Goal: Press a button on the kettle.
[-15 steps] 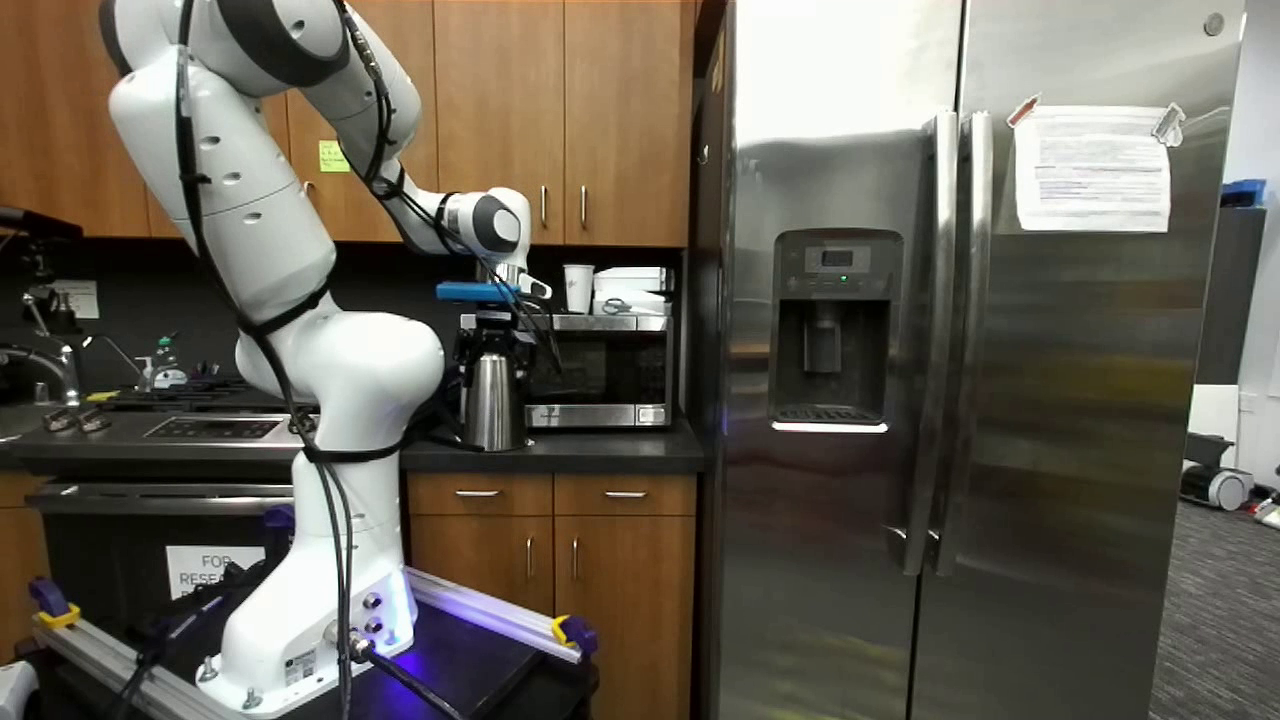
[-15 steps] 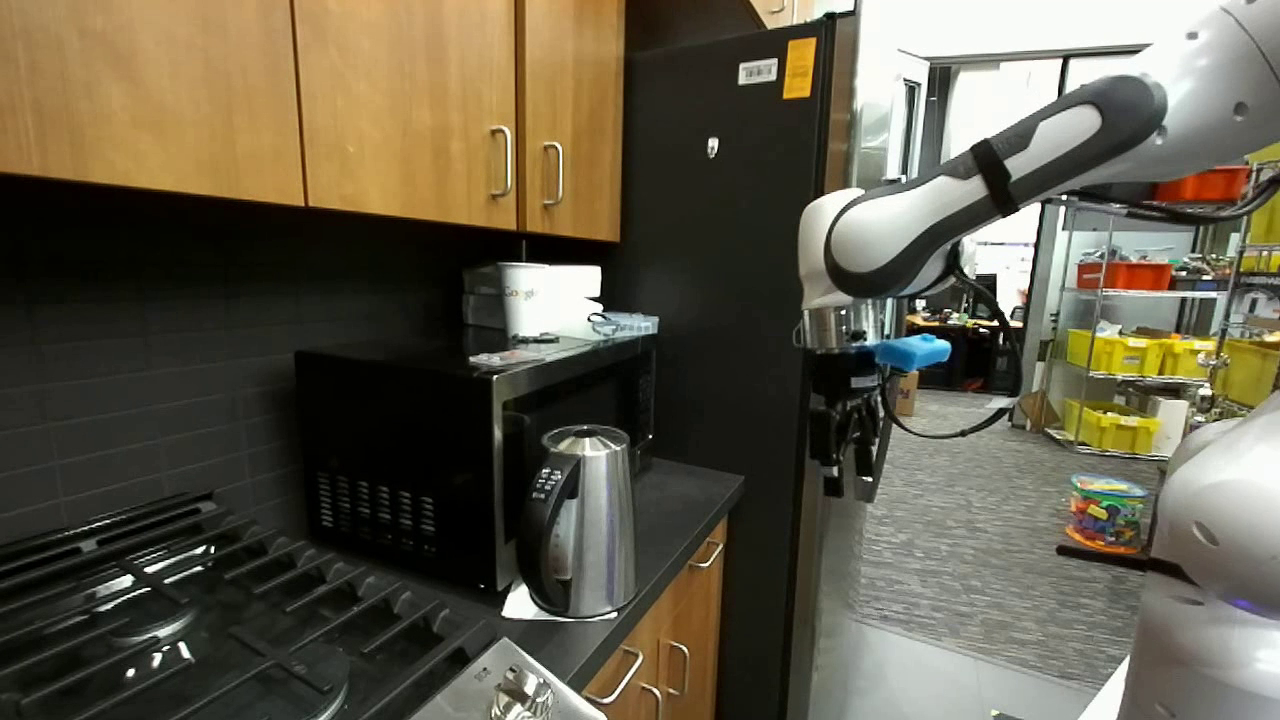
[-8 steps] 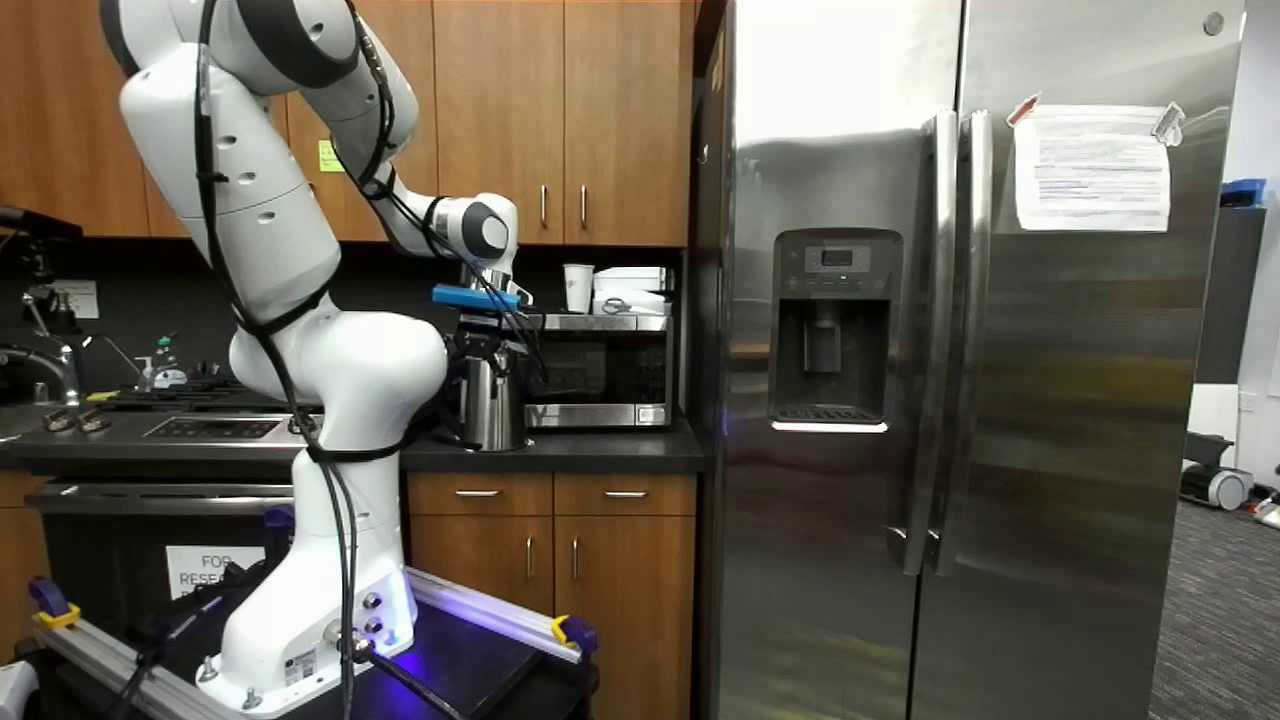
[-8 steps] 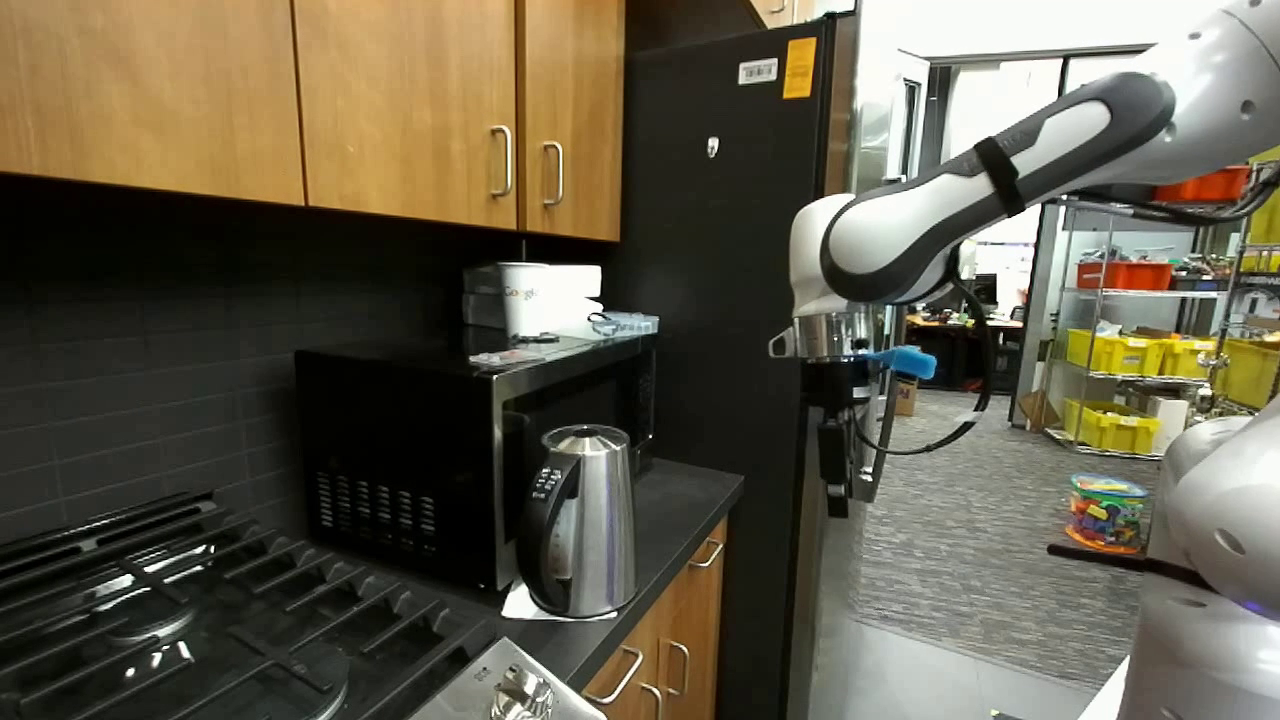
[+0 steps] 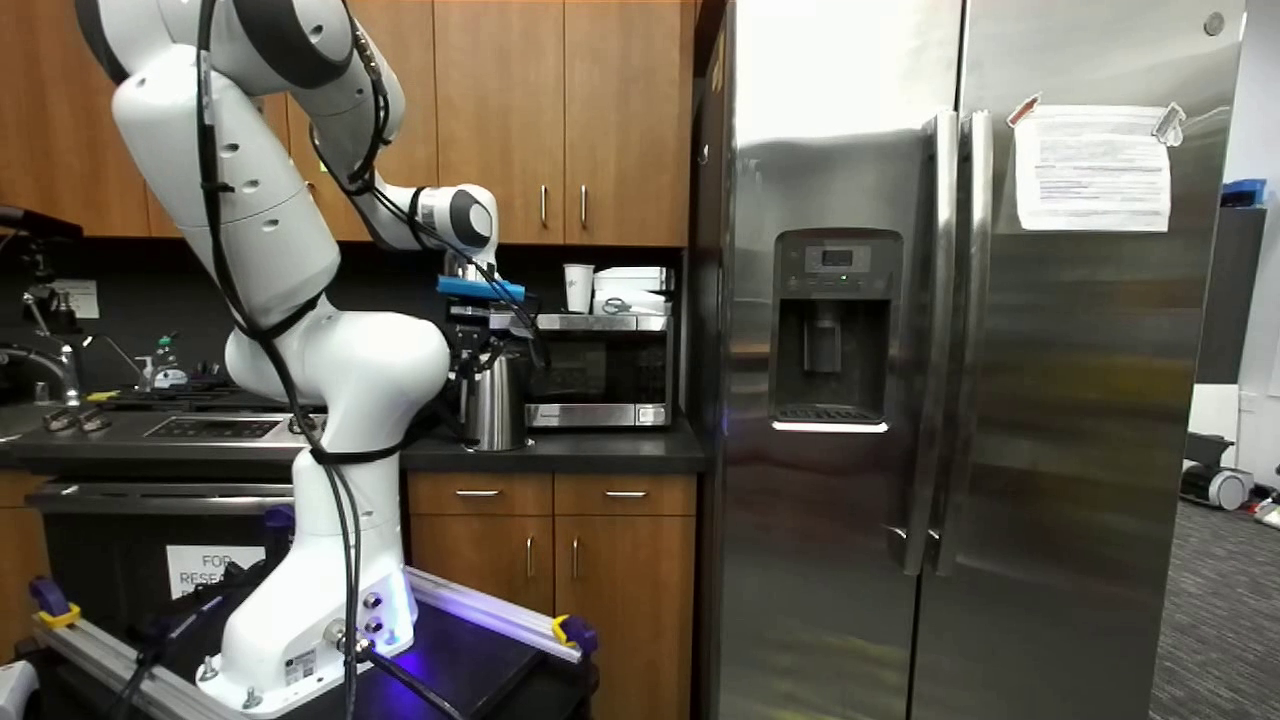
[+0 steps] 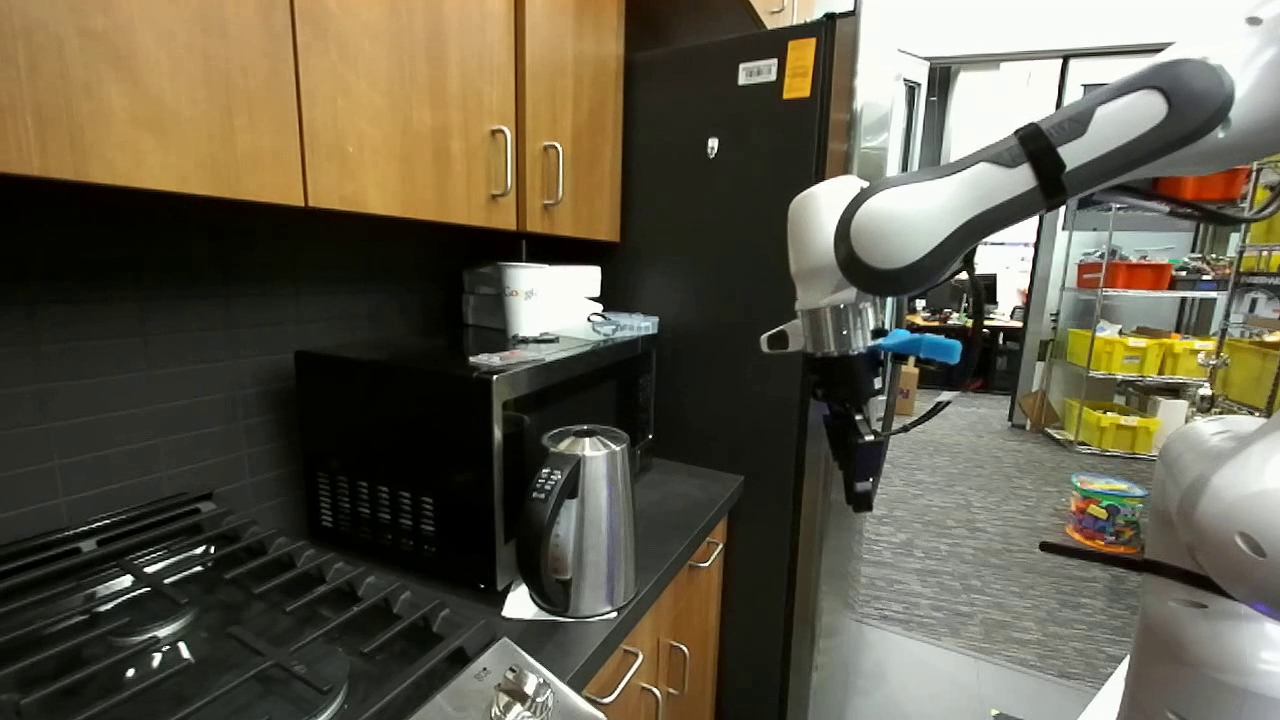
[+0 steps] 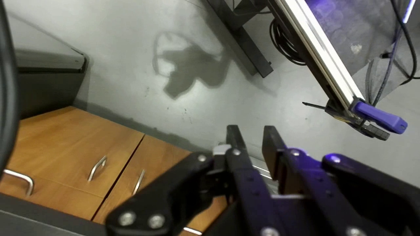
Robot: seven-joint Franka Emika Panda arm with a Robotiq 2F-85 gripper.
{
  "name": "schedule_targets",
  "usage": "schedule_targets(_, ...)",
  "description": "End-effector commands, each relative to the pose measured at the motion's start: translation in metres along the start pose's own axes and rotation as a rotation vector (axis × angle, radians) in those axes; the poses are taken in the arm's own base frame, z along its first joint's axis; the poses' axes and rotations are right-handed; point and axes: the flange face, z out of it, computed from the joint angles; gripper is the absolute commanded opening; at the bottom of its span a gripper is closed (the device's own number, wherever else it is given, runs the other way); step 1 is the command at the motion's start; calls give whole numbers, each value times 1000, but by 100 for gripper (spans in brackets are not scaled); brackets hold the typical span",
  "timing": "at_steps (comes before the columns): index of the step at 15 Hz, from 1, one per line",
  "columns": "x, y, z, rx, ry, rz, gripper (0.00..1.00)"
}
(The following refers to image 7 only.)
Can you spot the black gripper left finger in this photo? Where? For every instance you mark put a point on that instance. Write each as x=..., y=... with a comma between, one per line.
x=251, y=184

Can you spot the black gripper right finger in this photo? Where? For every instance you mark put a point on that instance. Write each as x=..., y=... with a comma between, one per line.
x=306, y=184

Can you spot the black zip tie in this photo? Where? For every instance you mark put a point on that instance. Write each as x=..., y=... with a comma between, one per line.
x=313, y=105

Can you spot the black metal stand base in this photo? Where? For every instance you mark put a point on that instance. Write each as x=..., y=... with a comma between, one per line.
x=244, y=44

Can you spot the wooden base cabinet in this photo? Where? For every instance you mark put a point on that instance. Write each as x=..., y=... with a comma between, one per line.
x=66, y=148

